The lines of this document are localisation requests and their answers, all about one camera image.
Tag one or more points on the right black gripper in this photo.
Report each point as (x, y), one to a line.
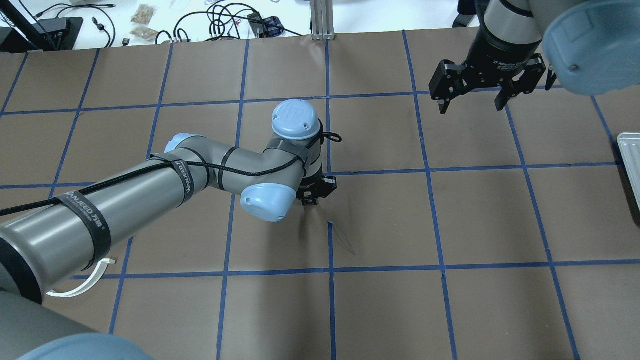
(501, 51)

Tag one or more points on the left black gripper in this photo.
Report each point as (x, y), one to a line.
(316, 190)

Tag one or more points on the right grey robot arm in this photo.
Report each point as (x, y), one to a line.
(591, 47)

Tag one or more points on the bag of small parts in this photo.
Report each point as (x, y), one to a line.
(143, 15)

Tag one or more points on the silver ribbed metal tray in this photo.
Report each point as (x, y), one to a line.
(629, 146)

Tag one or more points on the white curved plastic bracket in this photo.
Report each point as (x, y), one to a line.
(96, 275)

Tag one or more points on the aluminium frame post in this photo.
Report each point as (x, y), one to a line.
(322, 20)

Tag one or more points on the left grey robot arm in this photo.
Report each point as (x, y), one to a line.
(52, 240)

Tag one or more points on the black monitor stand base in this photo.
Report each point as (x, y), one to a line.
(63, 32)

